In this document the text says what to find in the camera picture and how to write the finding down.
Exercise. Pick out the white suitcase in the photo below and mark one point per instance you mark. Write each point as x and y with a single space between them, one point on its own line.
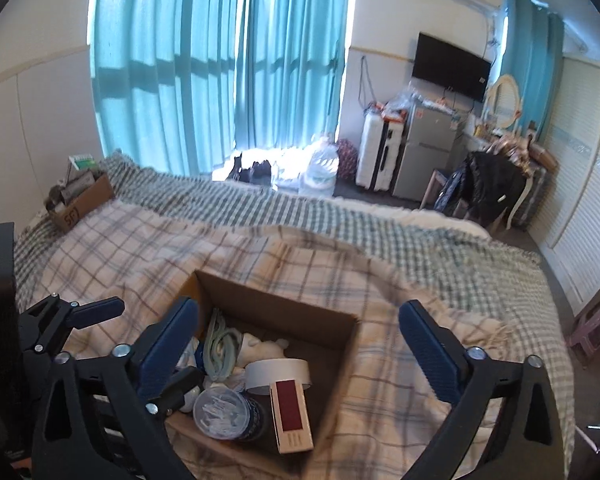
375 150

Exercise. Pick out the narrow teal curtain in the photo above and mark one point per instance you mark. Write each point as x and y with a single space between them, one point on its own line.
530 60

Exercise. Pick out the green white small box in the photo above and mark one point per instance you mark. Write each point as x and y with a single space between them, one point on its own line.
85 164

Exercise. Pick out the silver fridge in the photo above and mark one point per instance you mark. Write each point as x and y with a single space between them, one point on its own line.
425 155

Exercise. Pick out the pink plastic stool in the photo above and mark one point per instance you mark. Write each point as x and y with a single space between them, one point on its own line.
595 330

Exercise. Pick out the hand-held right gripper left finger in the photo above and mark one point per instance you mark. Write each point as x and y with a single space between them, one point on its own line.
167 347

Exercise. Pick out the pile of clothes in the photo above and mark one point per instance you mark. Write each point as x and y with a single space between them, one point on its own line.
510 146

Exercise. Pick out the beige plaid blanket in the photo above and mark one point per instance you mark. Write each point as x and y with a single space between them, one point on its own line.
130 260

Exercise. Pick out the wide teal curtain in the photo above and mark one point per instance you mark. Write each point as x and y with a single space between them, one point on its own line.
155 60

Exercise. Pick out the black jacket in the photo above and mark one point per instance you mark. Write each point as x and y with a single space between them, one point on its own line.
490 185

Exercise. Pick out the white paper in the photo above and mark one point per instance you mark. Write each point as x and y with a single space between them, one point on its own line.
265 347

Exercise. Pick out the maroon white carton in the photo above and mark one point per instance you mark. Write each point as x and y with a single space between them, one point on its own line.
290 410

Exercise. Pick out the small brown cardboard box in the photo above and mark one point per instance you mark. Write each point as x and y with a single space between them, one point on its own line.
80 210

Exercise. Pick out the clear plastic bottle blue label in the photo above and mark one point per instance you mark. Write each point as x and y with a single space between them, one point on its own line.
220 412

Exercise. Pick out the clear plastic bag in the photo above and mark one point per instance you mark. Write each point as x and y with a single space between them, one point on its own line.
405 102

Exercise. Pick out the white dressing table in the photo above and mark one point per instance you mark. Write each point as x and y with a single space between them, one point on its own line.
519 205

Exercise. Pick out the wooden chair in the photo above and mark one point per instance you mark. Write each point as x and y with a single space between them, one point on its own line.
432 185

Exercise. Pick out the orange bag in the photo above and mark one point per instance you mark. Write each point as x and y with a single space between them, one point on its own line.
380 108

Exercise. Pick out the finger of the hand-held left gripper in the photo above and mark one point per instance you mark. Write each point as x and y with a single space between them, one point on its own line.
100 310
180 387

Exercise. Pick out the clear water jug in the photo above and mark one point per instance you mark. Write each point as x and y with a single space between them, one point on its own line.
322 165

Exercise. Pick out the white oval mirror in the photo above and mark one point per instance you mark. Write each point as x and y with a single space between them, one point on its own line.
505 100

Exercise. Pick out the black wall television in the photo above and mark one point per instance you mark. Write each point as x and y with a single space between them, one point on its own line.
450 67

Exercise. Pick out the beige tape roll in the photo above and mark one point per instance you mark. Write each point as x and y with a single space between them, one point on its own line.
275 372

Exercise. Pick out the white louvred wardrobe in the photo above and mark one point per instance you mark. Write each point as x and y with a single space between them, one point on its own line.
580 185

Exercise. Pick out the dotted dark bag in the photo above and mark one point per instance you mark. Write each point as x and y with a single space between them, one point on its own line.
347 157

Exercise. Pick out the white blue wrapper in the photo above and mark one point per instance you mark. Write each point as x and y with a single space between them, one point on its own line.
192 355

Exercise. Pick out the flat brown cardboard box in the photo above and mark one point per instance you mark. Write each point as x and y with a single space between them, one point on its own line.
542 157

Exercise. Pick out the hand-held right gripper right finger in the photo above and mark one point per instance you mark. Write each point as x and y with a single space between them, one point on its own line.
430 355

